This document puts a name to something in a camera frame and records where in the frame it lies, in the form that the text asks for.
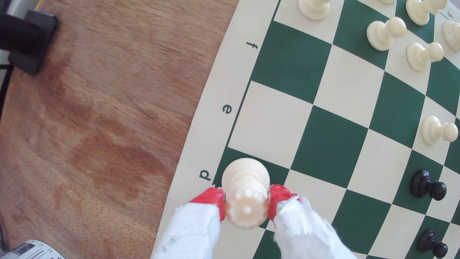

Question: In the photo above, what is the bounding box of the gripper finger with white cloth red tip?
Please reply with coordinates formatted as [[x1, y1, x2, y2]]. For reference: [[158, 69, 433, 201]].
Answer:
[[150, 186, 227, 259], [268, 184, 357, 259]]

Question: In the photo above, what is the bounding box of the white chess queen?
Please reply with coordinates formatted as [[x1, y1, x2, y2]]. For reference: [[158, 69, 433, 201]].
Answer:
[[221, 158, 271, 230]]

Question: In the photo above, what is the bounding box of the green and cream chess mat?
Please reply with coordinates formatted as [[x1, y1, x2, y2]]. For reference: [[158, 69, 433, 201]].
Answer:
[[150, 0, 460, 259]]

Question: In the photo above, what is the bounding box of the black chess pawn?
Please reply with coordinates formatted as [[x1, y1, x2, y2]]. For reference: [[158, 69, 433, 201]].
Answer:
[[417, 230, 449, 259], [411, 170, 447, 201]]

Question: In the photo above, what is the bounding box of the white chess pawn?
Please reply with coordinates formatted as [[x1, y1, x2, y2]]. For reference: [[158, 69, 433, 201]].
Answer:
[[421, 115, 459, 146], [406, 42, 445, 72], [298, 0, 332, 21], [366, 17, 407, 52]]

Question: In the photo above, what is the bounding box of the white chess king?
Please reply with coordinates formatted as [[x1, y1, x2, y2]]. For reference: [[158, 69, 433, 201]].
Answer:
[[442, 20, 460, 53]]

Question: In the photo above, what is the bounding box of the white chess bishop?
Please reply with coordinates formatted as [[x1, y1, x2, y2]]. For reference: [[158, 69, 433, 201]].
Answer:
[[405, 0, 448, 26]]

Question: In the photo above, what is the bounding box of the black stand base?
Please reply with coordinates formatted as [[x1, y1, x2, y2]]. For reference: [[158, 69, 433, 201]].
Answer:
[[0, 9, 60, 75]]

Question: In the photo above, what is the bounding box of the thin black cable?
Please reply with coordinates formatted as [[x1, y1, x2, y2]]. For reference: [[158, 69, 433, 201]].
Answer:
[[0, 65, 14, 119]]

